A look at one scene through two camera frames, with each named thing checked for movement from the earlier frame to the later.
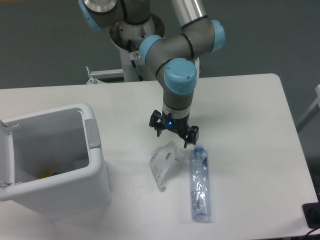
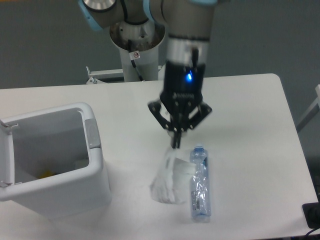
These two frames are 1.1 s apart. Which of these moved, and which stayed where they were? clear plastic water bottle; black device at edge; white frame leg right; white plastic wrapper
Moved: white plastic wrapper
Stayed: white frame leg right; clear plastic water bottle; black device at edge
